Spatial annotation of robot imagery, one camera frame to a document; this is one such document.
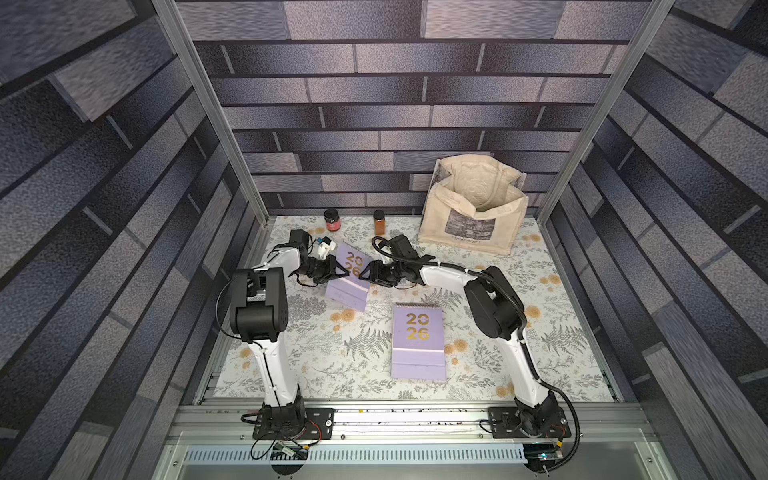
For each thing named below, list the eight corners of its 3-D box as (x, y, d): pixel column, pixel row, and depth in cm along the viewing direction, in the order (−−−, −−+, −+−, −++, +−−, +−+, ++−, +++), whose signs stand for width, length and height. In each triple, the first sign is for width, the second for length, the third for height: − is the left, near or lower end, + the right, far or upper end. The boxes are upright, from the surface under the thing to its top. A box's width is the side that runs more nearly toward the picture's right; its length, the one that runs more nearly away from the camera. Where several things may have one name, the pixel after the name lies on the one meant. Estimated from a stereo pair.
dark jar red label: (325, 231, 117) (322, 220, 112) (327, 220, 121) (324, 208, 116) (339, 231, 117) (337, 220, 112) (341, 220, 121) (339, 208, 116)
